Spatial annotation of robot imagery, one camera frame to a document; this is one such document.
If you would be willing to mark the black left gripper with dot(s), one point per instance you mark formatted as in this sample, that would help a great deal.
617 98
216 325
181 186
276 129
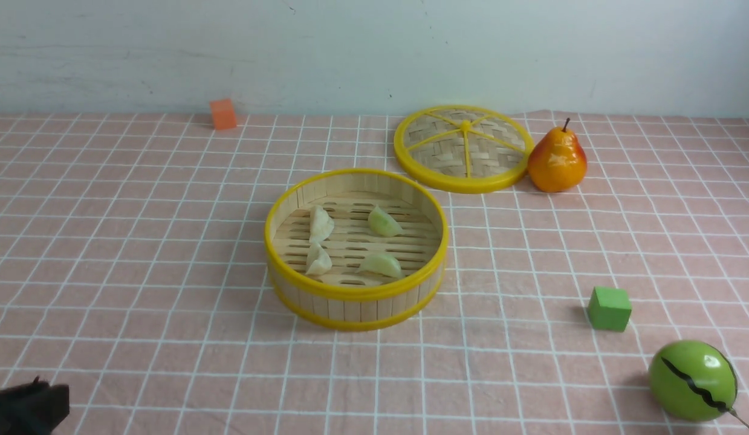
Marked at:
35 407

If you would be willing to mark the white dumpling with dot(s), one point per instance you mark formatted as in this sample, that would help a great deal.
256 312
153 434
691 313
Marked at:
318 262
321 225

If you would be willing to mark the green dumpling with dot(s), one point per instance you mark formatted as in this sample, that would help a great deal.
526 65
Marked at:
381 223
383 264

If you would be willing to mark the bamboo steamer tray yellow rim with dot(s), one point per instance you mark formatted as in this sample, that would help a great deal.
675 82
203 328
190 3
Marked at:
341 298

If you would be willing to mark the bamboo steamer lid yellow rim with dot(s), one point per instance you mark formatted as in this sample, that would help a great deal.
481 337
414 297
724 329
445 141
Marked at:
463 149

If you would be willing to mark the pink checkered tablecloth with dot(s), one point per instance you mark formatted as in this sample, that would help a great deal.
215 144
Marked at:
132 268

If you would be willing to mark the orange cube block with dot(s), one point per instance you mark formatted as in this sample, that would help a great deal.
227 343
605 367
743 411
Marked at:
223 114

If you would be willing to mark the orange yellow toy pear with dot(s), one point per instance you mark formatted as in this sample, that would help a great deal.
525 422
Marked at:
558 162

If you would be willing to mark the green cube block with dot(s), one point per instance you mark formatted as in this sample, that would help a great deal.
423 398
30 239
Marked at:
609 309

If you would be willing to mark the green toy watermelon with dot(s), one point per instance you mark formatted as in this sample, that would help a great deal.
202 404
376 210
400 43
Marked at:
694 381

